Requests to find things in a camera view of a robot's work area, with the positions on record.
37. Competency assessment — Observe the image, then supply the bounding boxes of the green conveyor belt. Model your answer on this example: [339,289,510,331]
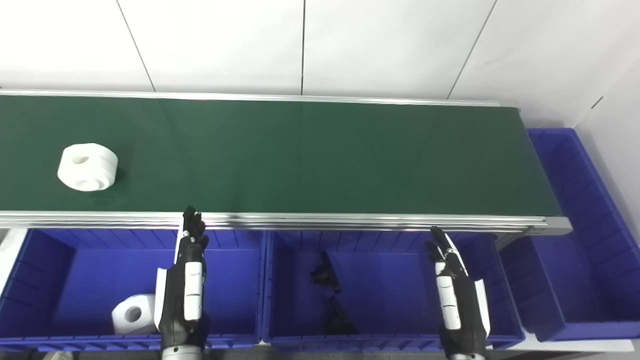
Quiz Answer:
[0,89,573,237]

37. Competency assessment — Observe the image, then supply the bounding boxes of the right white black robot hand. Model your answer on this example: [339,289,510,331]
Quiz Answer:
[424,226,492,356]

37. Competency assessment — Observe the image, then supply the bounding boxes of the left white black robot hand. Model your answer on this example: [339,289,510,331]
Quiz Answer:
[154,205,211,351]

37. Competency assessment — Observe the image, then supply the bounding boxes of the blue plastic bin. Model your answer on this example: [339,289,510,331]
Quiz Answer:
[261,230,526,351]
[499,127,640,343]
[0,227,266,353]

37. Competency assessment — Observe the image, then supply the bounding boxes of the black plastic part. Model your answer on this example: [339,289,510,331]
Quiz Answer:
[310,251,343,296]

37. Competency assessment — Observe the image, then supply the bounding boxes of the white cylindrical plastic part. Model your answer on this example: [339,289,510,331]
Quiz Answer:
[111,294,160,336]
[57,143,119,192]

